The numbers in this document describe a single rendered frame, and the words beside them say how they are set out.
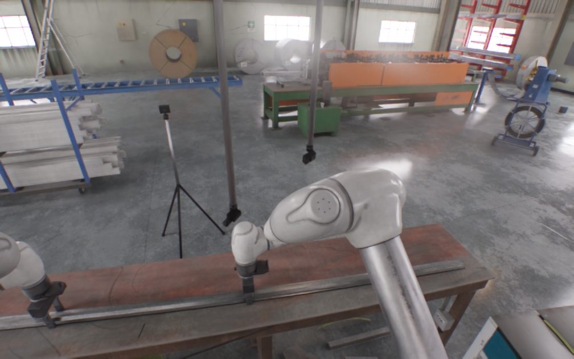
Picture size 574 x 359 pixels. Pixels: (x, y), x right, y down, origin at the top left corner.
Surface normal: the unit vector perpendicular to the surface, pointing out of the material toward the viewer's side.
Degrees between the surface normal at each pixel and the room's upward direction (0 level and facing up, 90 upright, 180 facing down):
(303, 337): 0
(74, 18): 90
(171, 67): 90
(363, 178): 11
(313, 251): 0
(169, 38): 90
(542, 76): 81
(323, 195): 49
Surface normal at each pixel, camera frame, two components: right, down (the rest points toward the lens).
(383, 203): 0.39, -0.22
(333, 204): 0.14, -0.27
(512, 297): 0.03, -0.87
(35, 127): 0.33, 0.48
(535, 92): -0.93, 0.01
